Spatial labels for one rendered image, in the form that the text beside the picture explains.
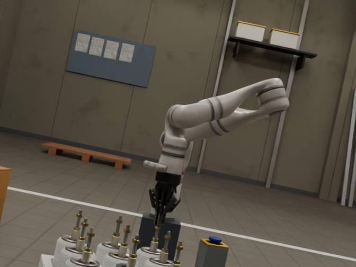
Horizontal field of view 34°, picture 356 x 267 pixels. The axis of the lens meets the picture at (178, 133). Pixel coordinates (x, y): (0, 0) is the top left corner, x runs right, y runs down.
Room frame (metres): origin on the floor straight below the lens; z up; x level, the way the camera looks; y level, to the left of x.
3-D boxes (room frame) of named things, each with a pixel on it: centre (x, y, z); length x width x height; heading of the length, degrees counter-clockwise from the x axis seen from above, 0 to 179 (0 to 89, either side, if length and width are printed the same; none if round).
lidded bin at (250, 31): (9.68, -0.81, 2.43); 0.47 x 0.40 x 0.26; 91
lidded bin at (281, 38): (9.69, -1.37, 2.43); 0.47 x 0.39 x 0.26; 91
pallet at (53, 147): (7.86, 1.11, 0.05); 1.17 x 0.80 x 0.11; 92
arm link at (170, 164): (1.75, 0.02, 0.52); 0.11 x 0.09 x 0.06; 131
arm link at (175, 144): (1.77, 0.01, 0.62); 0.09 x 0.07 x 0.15; 22
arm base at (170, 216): (2.13, -0.01, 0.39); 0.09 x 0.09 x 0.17; 1
